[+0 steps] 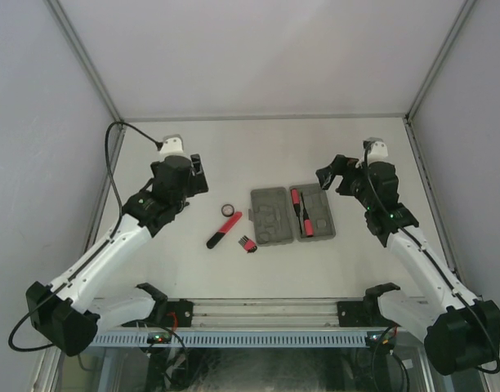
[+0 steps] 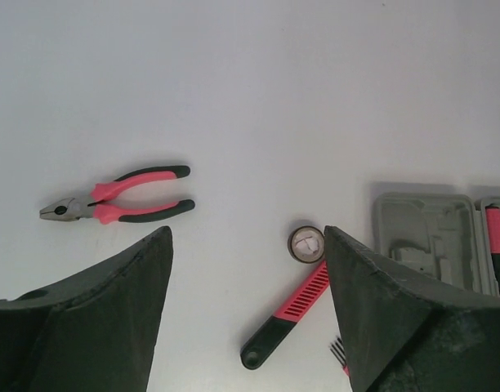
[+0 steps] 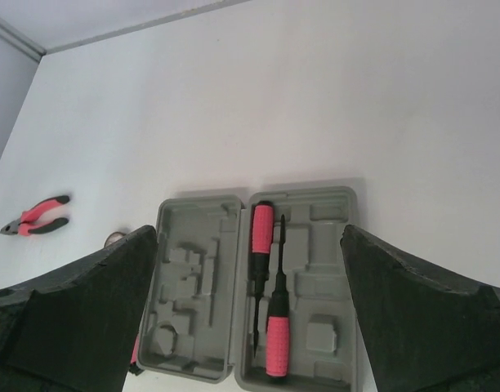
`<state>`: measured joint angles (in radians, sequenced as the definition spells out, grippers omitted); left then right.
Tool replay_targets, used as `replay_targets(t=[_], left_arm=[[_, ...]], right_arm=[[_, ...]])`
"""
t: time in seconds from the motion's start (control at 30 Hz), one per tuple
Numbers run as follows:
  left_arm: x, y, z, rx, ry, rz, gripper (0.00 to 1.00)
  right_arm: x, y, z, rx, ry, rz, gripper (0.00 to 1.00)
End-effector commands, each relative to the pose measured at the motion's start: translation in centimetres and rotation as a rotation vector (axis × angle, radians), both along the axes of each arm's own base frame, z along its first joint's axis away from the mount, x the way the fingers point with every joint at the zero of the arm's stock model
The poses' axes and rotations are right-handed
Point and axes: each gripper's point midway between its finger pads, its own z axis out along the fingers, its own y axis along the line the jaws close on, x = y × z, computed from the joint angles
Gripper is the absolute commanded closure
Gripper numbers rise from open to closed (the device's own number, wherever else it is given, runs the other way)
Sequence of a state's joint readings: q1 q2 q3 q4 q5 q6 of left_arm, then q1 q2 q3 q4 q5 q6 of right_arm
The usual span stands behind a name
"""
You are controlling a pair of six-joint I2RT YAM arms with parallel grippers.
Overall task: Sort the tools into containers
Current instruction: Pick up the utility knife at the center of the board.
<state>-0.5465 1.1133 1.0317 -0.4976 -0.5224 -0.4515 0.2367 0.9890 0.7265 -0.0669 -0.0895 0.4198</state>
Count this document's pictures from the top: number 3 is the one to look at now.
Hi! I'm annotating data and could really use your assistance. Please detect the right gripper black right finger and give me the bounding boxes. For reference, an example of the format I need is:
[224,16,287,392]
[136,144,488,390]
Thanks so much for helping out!
[340,225,500,391]

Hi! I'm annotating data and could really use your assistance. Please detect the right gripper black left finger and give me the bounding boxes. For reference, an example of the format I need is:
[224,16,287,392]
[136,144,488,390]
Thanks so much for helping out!
[0,225,158,391]

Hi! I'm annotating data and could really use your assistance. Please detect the red black utility knife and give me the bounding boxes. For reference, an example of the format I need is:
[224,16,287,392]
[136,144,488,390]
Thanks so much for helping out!
[128,336,143,376]

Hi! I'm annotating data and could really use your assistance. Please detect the black tape roll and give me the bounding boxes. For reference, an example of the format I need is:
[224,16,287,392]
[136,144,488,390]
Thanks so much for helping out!
[104,231,126,247]

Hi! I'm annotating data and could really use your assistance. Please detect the short red black screwdriver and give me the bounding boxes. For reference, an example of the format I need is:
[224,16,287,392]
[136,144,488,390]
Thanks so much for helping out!
[266,215,290,379]

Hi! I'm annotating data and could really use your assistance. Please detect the grey plastic tool case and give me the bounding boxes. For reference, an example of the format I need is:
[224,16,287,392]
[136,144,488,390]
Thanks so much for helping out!
[136,186,358,391]

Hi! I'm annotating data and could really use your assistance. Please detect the long red black screwdriver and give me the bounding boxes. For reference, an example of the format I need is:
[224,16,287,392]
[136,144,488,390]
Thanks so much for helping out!
[250,201,275,355]

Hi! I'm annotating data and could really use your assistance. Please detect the red black pliers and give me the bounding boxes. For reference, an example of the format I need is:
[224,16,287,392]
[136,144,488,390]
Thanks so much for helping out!
[0,194,71,237]

